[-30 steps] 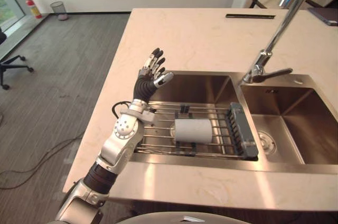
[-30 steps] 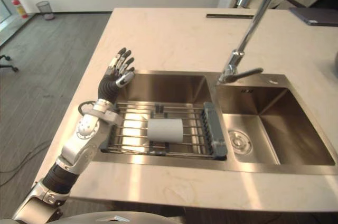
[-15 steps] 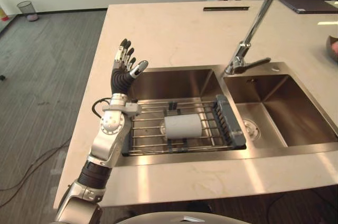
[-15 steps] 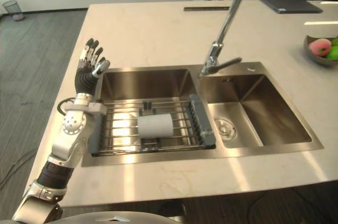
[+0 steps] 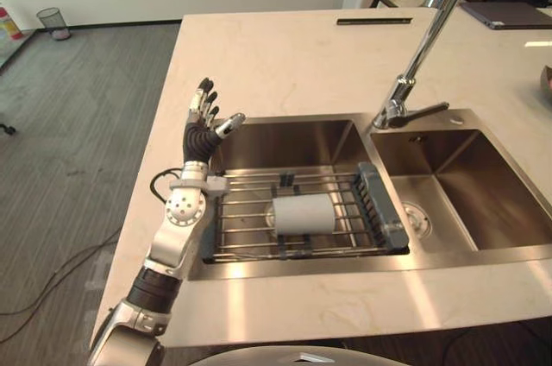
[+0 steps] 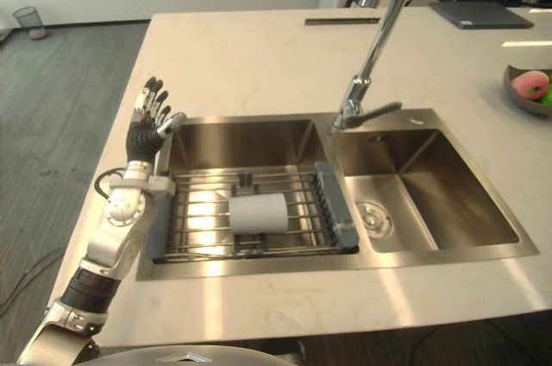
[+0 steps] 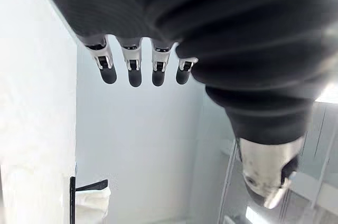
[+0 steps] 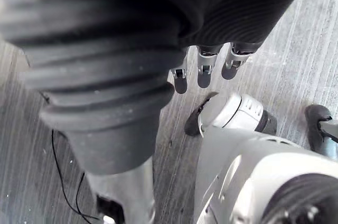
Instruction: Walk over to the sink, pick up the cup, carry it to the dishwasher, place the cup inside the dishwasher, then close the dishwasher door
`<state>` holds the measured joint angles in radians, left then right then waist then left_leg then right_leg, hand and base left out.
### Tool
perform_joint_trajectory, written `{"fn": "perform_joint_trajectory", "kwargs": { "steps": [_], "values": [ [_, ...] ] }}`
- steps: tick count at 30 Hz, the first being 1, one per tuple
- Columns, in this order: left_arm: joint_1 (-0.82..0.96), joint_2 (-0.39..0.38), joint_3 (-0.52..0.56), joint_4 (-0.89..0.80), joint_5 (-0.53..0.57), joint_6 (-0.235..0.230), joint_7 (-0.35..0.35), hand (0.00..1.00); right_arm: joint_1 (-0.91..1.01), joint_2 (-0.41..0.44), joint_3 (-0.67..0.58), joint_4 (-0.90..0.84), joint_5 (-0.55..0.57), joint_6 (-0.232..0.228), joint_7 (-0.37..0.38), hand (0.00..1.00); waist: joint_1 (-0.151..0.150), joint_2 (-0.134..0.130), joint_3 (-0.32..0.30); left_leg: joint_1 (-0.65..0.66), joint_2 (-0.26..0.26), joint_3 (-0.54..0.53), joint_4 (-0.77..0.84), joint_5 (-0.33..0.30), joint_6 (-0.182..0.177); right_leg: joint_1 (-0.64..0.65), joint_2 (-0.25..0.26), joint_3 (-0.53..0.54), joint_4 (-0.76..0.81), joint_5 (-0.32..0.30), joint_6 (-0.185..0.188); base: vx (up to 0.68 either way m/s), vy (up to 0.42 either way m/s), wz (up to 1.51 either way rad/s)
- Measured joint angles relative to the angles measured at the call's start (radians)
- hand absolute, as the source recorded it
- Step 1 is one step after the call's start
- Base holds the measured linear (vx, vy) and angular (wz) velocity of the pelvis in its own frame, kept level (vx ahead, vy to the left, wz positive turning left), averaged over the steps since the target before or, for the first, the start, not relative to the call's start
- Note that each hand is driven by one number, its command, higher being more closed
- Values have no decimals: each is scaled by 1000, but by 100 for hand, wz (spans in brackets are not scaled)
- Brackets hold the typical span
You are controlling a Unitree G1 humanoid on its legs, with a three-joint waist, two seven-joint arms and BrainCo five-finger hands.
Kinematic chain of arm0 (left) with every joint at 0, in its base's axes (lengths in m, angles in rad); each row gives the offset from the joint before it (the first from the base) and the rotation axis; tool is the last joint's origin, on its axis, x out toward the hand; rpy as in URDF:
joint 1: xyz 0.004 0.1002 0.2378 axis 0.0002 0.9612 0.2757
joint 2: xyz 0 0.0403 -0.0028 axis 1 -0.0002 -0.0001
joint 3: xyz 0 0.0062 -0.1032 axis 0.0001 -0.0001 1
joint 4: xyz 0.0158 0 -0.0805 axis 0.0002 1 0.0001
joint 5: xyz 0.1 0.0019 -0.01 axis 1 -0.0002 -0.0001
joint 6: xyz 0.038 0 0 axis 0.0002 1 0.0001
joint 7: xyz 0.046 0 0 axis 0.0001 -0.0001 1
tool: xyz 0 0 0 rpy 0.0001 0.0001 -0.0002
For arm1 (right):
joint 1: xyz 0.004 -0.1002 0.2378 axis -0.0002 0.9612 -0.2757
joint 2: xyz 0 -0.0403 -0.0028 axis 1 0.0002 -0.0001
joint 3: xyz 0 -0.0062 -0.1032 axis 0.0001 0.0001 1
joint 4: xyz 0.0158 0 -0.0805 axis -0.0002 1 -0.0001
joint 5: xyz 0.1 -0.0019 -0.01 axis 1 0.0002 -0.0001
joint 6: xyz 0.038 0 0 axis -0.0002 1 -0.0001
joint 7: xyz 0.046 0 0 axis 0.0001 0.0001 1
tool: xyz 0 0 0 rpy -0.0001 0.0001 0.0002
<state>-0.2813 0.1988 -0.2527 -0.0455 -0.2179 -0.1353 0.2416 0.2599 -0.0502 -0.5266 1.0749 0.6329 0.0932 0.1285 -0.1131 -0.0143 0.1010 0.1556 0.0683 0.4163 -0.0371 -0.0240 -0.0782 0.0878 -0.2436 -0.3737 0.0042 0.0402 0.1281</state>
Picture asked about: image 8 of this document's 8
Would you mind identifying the dark left robot foot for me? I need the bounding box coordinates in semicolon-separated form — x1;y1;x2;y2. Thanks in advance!
304;104;334;152

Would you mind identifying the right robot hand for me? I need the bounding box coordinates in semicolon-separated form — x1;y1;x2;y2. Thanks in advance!
0;0;317;224

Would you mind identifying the silver right robot leg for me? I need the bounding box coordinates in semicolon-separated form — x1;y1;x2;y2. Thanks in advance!
194;94;338;224

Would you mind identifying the silver robot leg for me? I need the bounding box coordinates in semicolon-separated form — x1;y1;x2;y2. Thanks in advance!
194;94;338;224
317;116;338;159

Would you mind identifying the silver left robot leg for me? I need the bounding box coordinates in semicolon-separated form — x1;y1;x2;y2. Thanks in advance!
317;116;338;159

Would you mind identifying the dark robot foot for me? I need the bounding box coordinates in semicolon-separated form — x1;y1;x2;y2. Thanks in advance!
304;104;334;152
184;91;219;137

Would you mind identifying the dark right robot foot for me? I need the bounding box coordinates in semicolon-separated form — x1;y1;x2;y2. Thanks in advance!
184;91;219;137

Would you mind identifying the thin black cable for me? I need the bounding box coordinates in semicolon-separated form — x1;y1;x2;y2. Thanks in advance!
50;129;100;221

